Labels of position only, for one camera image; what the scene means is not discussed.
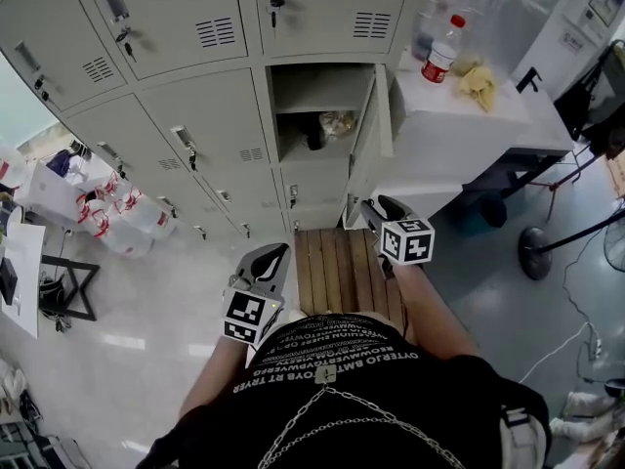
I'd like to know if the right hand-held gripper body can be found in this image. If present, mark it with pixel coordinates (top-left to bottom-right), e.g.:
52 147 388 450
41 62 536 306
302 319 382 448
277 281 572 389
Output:
359 194 437 268

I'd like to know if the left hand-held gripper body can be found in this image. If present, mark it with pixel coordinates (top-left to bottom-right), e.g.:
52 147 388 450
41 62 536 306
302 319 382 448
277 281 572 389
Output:
222 241 292 347

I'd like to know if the grey metal locker bank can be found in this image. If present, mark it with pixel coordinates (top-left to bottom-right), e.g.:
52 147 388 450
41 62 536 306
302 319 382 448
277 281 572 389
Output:
0 0 432 236

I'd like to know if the person's right forearm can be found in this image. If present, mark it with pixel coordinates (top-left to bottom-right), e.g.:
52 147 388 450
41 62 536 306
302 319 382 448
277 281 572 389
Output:
392 260 480 362

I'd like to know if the person's left forearm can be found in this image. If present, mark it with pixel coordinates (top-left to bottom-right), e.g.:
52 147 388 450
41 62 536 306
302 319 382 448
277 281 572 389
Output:
179 333 251 420

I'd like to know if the white shoulder bag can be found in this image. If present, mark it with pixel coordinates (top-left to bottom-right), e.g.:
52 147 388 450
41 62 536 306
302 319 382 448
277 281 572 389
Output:
499 405 549 469

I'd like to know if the wooden slat platform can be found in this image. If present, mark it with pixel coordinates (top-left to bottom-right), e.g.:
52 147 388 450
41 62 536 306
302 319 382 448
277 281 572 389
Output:
293 227 407 335

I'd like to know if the clear plastic bag with contents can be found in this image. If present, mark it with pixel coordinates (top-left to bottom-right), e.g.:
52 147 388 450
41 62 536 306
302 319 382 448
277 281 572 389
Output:
317 109 359 143

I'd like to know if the black standing fan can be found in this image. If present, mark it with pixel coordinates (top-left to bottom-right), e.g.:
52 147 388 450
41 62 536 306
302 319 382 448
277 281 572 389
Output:
518 211 625 281

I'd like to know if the black printed t-shirt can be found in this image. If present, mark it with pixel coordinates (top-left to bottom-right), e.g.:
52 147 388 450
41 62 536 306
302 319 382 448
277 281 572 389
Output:
135 312 554 469

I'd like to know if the yellow cloth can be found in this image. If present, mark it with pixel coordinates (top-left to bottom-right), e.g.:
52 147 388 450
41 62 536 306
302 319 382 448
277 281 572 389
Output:
457 64 498 113

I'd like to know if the clear bottle with red label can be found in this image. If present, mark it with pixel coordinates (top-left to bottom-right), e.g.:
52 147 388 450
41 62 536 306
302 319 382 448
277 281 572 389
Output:
420 13 468 85

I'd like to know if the white table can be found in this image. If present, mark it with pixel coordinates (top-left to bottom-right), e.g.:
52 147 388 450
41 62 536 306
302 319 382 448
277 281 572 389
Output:
0 206 47 340

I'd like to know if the dark blue cloth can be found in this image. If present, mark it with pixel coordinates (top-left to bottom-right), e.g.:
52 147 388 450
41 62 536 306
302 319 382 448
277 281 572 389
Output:
45 148 83 176

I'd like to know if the black chair with clothes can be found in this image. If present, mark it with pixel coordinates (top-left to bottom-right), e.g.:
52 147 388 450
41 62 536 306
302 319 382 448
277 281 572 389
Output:
553 38 625 161

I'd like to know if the white cardboard box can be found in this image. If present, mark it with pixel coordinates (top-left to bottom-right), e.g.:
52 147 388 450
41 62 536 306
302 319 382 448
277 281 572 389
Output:
13 157 114 215

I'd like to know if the clear plastic sheet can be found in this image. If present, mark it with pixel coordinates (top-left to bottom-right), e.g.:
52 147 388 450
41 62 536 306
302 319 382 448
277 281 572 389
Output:
412 0 600 75

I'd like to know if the black device on table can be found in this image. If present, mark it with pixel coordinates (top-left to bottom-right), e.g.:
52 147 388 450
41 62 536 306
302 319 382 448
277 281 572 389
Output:
0 255 21 308

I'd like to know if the silver chain necklace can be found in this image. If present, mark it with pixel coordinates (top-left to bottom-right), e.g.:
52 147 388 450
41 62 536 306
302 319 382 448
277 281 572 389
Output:
257 365 466 469

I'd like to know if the black table frame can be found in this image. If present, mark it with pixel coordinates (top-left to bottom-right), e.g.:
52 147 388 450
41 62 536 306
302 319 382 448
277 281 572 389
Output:
37 253 103 322

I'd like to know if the white floor cable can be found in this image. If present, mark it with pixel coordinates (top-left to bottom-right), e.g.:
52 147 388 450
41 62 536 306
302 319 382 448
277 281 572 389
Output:
516 319 603 386

